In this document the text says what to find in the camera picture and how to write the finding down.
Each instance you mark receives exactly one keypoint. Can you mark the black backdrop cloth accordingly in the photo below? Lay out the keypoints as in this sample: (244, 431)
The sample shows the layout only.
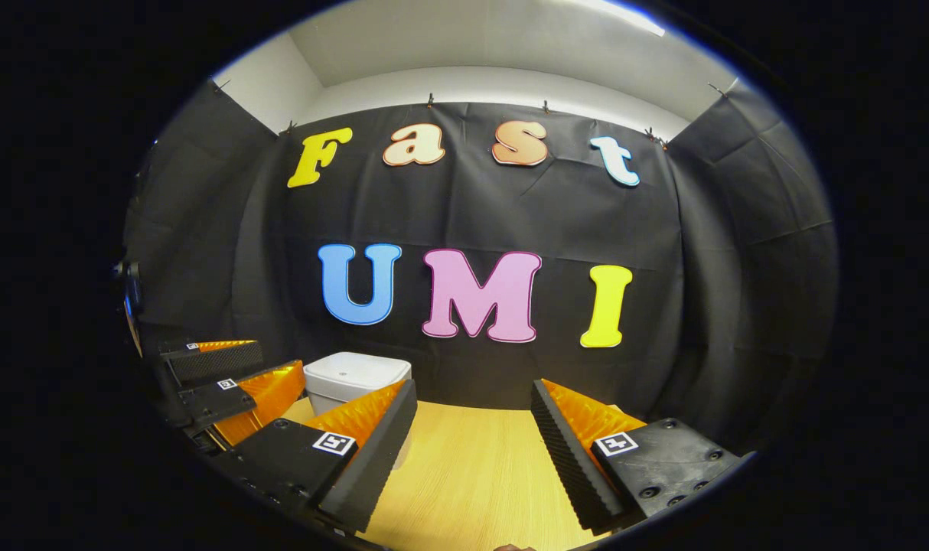
(472, 207)

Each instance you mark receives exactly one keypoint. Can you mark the wooden desktop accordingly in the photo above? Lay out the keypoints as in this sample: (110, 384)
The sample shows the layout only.
(472, 482)

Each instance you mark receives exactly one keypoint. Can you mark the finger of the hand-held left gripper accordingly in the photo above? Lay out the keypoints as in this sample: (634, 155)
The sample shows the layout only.
(220, 402)
(220, 363)

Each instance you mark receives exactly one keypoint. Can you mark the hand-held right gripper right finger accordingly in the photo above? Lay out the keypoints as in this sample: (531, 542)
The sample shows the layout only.
(568, 467)

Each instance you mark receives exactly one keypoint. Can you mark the white desktop garbage bin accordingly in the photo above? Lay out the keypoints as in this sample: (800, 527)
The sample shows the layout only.
(353, 379)

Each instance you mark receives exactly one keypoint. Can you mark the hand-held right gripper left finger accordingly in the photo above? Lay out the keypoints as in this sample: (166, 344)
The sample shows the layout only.
(376, 474)

